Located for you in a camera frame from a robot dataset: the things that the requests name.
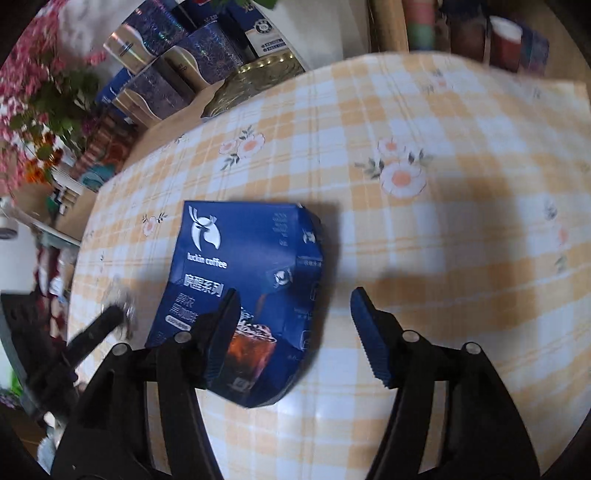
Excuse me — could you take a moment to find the blue coffee box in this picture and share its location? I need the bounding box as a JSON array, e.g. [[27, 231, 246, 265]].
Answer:
[[145, 201, 324, 408]]

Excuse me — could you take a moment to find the clear plastic wrapper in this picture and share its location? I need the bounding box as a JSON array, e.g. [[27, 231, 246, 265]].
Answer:
[[101, 276, 137, 341]]

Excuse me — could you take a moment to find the white lamp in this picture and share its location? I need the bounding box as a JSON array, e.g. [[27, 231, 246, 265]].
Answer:
[[1, 197, 81, 247]]

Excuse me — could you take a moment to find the yellow plaid tablecloth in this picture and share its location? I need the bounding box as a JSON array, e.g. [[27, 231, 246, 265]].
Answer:
[[68, 54, 590, 479]]

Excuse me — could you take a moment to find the teal round object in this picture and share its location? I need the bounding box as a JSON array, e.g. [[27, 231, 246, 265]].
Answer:
[[79, 164, 115, 192]]

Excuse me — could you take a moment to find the woven flower basket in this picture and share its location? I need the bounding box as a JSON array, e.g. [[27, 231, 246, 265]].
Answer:
[[69, 109, 138, 183]]

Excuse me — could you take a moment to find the blue gold gift box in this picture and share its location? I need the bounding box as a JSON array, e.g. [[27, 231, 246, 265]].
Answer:
[[162, 21, 245, 93], [103, 1, 188, 75], [113, 63, 194, 129]]

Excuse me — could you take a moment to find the gold foil tray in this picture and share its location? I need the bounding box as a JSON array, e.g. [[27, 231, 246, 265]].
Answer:
[[201, 50, 304, 119]]

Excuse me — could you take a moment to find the pink blossom bouquet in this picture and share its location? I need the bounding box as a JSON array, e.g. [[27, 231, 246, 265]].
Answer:
[[1, 1, 106, 196]]

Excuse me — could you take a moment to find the white blue milk box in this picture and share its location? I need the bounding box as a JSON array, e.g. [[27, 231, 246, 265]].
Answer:
[[228, 1, 287, 57]]

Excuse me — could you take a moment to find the white flower pot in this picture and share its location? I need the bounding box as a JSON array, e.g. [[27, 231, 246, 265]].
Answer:
[[257, 0, 370, 71]]

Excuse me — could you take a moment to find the red cup with lid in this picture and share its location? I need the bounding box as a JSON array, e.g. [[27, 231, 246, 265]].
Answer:
[[489, 16, 523, 73]]

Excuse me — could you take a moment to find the stack of paper cups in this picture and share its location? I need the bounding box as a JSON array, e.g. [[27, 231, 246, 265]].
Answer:
[[403, 0, 436, 51]]

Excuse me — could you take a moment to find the small blue box on shelf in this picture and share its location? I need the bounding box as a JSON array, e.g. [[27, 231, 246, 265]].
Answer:
[[519, 26, 550, 77]]

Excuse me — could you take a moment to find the wooden shelf unit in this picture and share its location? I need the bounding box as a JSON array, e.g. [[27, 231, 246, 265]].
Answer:
[[369, 1, 590, 84]]

